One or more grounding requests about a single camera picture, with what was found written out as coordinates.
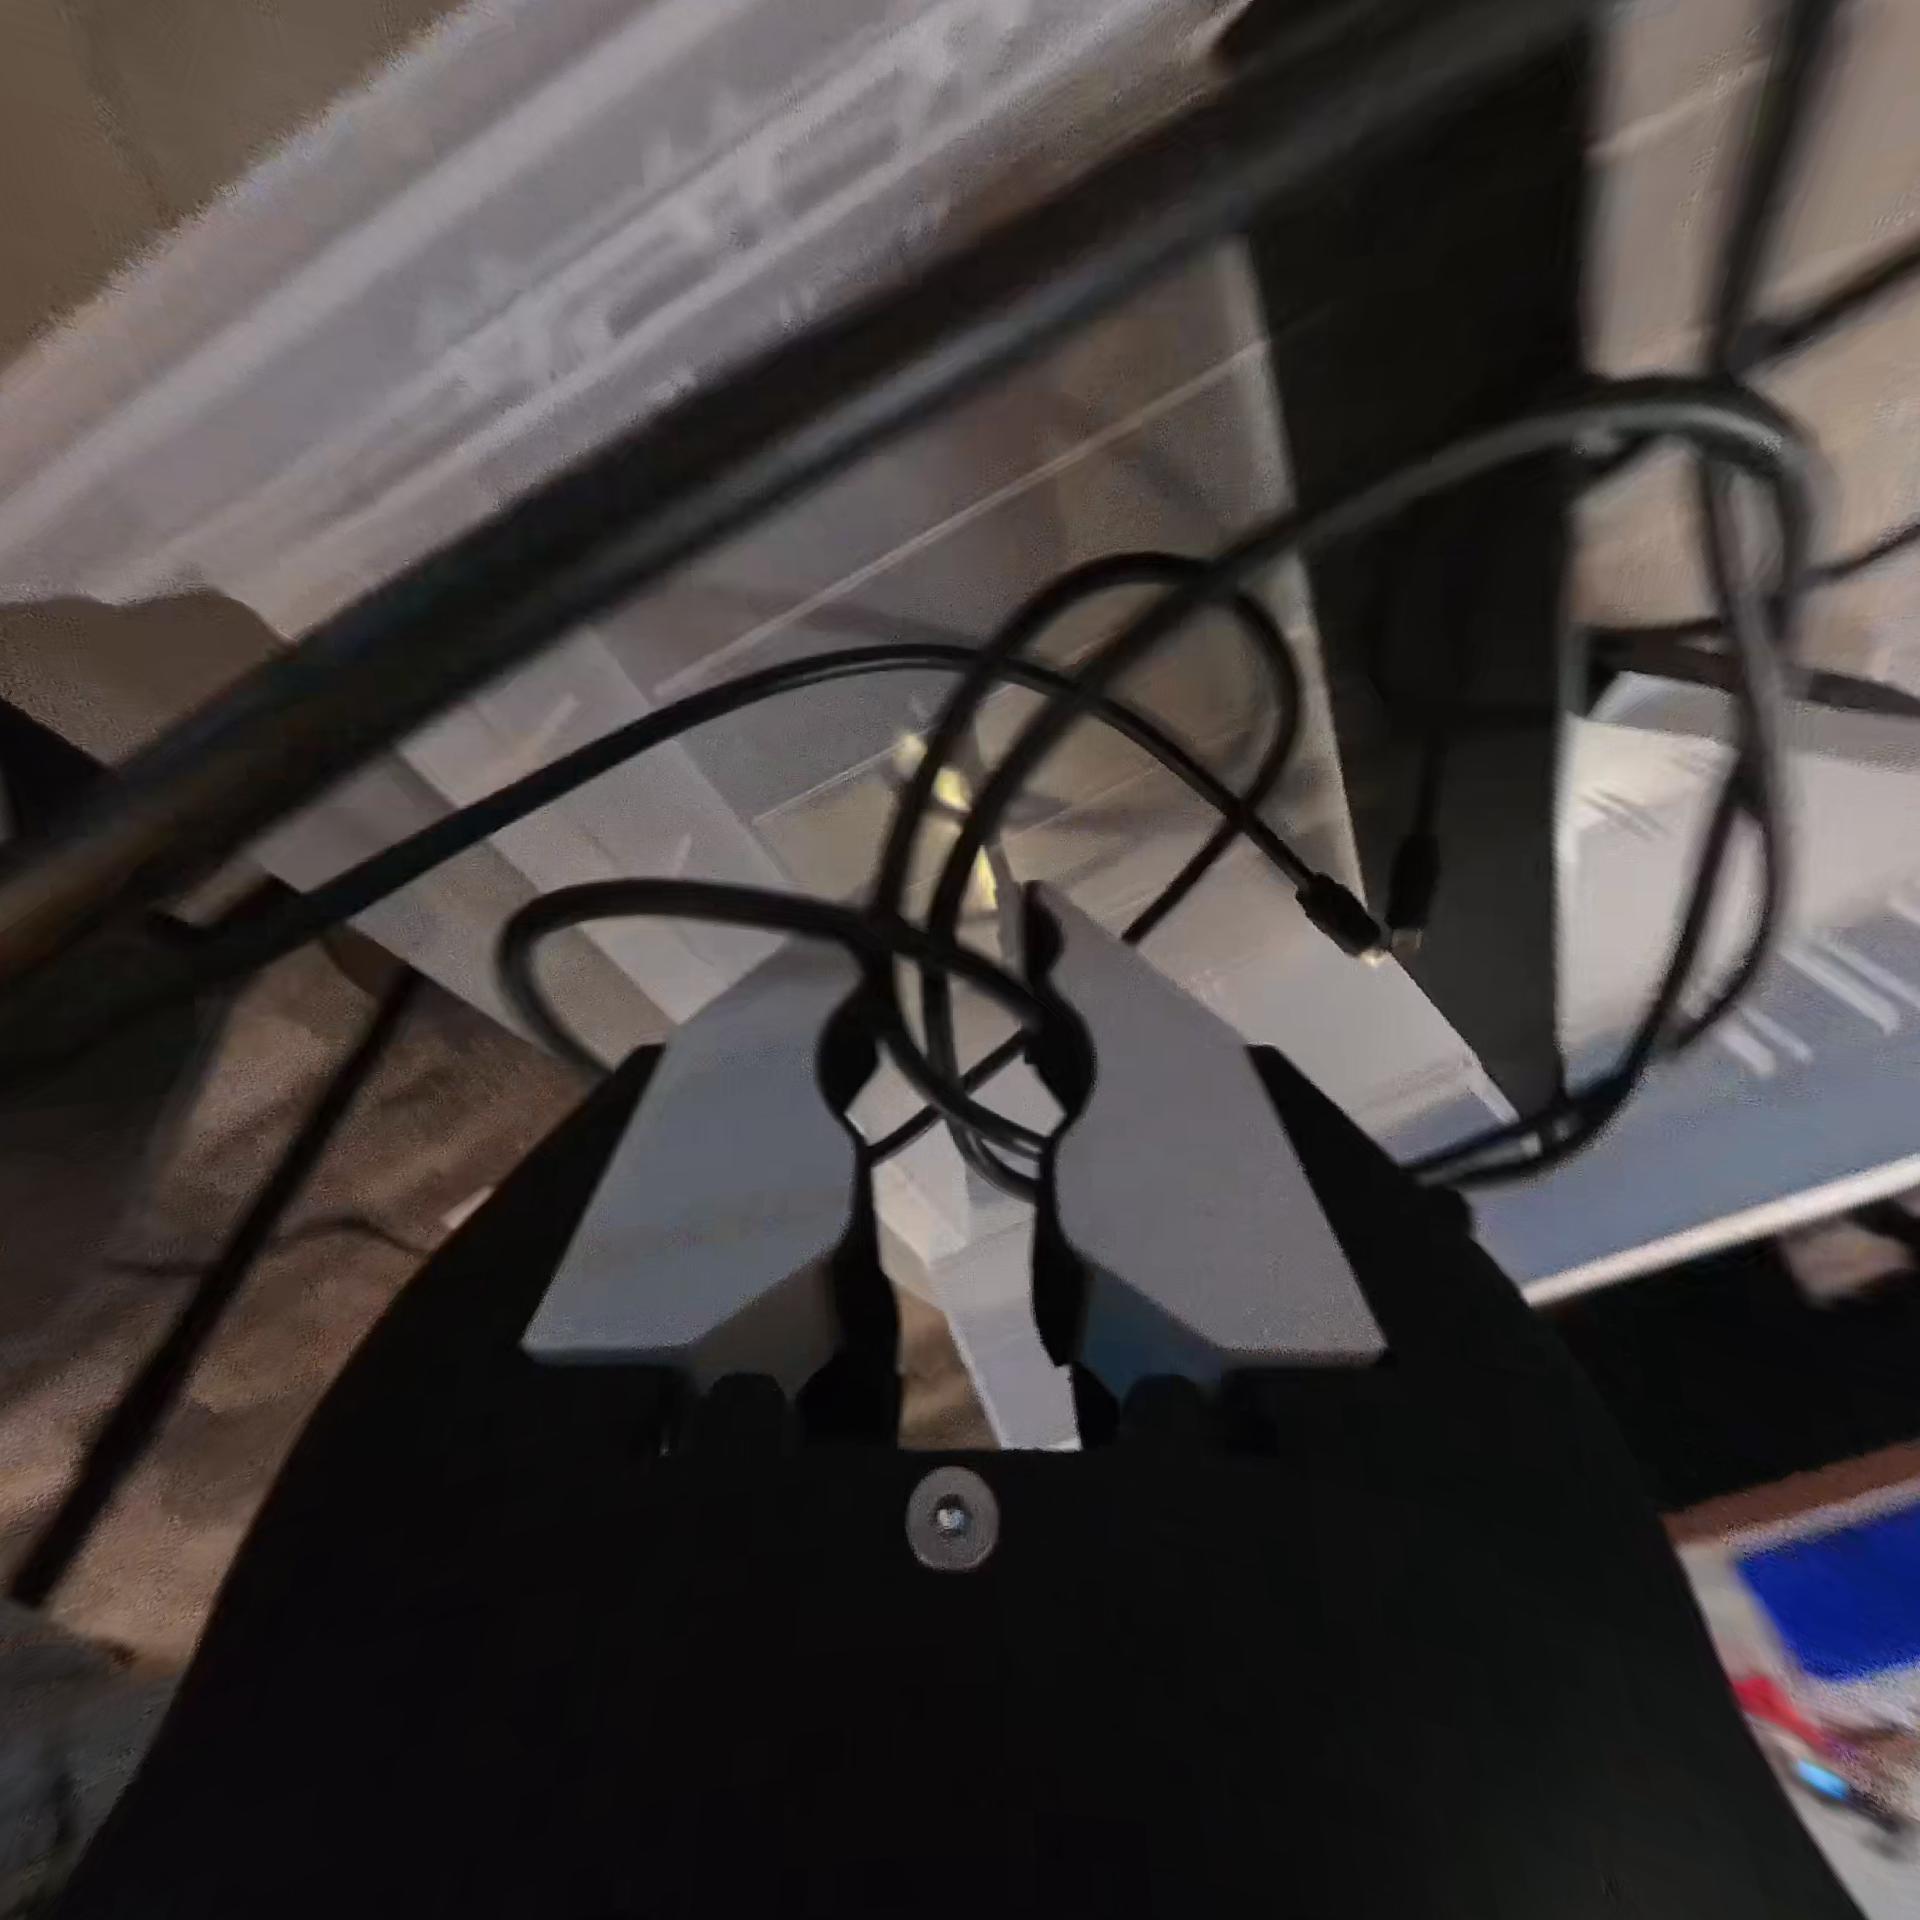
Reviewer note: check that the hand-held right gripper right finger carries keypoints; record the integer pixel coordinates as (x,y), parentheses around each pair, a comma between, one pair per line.
(1215,1199)

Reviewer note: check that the clear plastic bin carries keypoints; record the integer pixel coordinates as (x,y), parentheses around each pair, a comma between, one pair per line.
(525,298)

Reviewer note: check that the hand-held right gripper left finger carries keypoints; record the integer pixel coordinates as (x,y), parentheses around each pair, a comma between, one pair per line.
(691,1199)

